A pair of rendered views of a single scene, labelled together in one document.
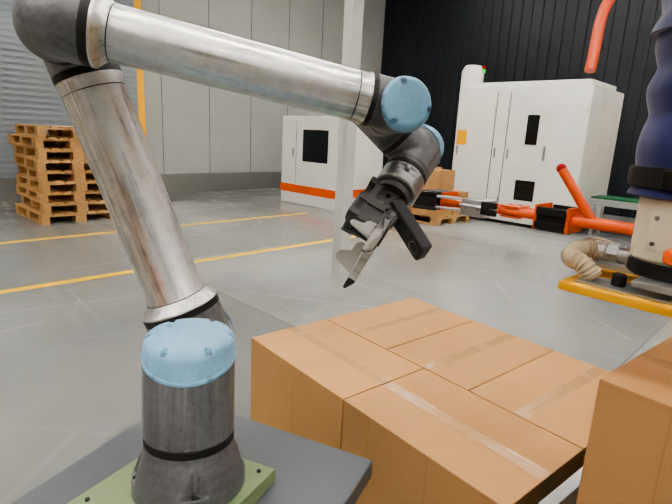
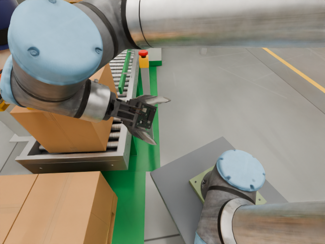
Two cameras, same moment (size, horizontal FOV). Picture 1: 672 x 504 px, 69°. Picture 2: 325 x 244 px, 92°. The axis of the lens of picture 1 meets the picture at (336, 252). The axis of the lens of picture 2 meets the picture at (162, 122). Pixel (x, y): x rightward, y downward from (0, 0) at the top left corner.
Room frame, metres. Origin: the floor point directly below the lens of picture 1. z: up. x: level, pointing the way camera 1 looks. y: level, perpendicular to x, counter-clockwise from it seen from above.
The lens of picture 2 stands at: (1.11, 0.17, 1.52)
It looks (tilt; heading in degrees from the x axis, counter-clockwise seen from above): 47 degrees down; 217
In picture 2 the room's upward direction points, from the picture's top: straight up
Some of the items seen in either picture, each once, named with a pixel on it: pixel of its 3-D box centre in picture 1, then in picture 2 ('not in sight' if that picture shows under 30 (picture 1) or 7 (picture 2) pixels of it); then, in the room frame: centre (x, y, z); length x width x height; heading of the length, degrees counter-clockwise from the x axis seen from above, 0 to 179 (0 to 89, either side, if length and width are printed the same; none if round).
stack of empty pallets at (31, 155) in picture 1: (64, 171); not in sight; (7.29, 4.05, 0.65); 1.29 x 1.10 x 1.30; 46
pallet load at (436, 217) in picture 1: (426, 193); not in sight; (8.78, -1.56, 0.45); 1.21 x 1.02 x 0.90; 46
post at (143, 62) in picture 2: not in sight; (148, 107); (0.29, -0.62, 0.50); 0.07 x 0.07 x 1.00; 40
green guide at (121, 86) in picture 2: not in sight; (131, 54); (-0.28, -1.41, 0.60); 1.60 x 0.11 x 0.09; 40
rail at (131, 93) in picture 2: not in sight; (134, 75); (-0.05, -1.14, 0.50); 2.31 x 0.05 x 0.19; 40
